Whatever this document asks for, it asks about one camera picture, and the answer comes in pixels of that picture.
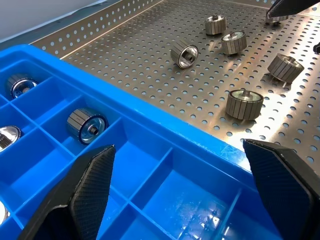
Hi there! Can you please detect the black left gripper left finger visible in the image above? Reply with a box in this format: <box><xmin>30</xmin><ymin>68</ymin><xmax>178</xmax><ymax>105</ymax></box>
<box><xmin>16</xmin><ymin>143</ymin><xmax>117</xmax><ymax>240</ymax></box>

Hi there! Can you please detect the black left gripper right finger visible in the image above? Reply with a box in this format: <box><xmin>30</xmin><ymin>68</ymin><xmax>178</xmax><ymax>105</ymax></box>
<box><xmin>242</xmin><ymin>138</ymin><xmax>320</xmax><ymax>240</ymax></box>

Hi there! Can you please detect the blue compartment crate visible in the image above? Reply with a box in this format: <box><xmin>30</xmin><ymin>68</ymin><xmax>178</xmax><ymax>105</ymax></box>
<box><xmin>0</xmin><ymin>44</ymin><xmax>283</xmax><ymax>240</ymax></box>

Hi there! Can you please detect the perforated metal tray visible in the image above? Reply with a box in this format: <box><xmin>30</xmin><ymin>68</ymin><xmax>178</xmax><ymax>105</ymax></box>
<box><xmin>31</xmin><ymin>0</ymin><xmax>320</xmax><ymax>173</ymax></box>

